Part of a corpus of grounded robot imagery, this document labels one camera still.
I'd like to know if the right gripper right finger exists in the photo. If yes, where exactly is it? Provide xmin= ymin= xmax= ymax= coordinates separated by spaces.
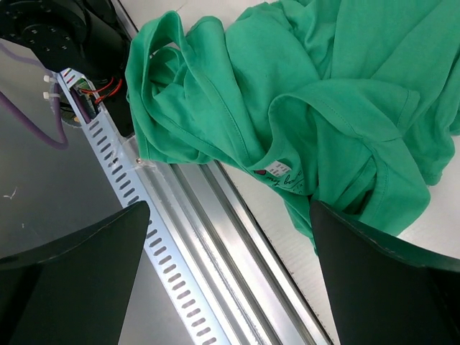
xmin=310 ymin=201 xmax=459 ymax=344

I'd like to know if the white slotted cable duct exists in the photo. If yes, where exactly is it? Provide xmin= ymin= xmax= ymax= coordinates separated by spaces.
xmin=55 ymin=70 xmax=231 ymax=344

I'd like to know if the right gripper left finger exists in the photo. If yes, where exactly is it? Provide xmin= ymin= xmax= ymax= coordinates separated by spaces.
xmin=1 ymin=208 xmax=145 ymax=344

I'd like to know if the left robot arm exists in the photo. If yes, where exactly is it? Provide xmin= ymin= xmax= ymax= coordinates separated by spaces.
xmin=1 ymin=1 xmax=134 ymax=137

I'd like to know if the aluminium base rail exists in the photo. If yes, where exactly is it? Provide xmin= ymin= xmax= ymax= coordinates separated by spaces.
xmin=111 ymin=0 xmax=331 ymax=345

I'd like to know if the green tank top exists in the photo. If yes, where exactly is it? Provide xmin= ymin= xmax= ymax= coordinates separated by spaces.
xmin=125 ymin=1 xmax=459 ymax=236

